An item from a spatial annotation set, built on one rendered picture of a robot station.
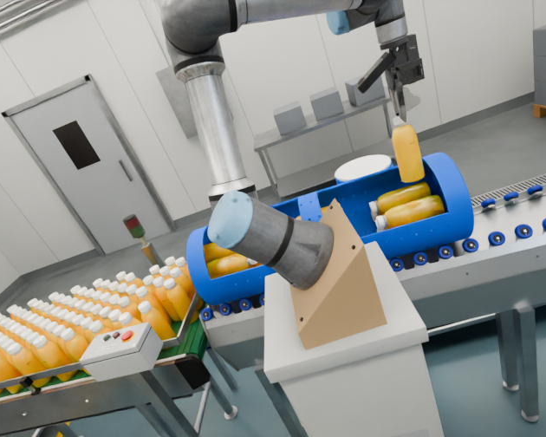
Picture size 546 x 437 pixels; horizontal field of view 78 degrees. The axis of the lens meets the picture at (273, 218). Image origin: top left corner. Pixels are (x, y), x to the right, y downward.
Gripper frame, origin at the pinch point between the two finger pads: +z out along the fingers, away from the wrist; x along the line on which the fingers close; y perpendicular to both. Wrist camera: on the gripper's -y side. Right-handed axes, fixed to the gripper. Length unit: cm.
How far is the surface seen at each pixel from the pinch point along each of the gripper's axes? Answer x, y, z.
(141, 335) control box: -29, -90, 29
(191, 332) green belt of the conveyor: -10, -89, 49
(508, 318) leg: 4, 27, 93
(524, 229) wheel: -10.5, 25.8, 41.5
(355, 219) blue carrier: 12.2, -19.3, 35.3
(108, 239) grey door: 310, -353, 121
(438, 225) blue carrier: -14.3, 1.3, 29.5
